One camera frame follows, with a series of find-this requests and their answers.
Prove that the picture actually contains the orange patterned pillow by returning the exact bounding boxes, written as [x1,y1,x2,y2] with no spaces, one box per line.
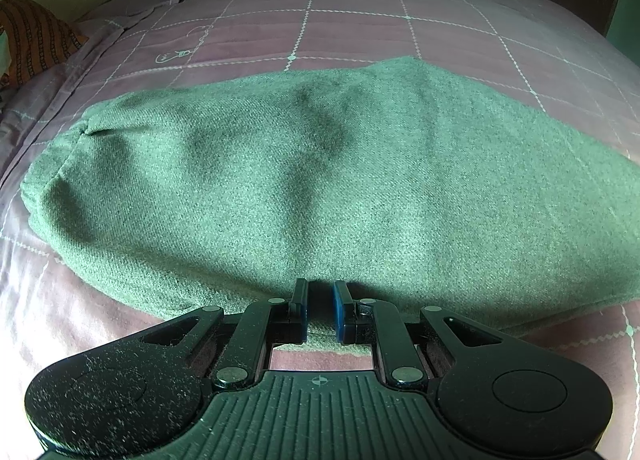
[0,0,89,89]

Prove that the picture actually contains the pink checkered bed cover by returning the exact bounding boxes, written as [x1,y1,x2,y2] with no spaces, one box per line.
[0,0,640,460]

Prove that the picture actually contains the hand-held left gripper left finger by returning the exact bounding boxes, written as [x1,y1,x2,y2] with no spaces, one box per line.
[127,279,310,391]

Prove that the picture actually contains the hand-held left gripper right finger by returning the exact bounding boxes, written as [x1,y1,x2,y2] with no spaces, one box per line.
[332,280,506,389]

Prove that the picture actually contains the green towel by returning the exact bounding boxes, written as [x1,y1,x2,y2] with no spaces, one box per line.
[20,56,640,358]

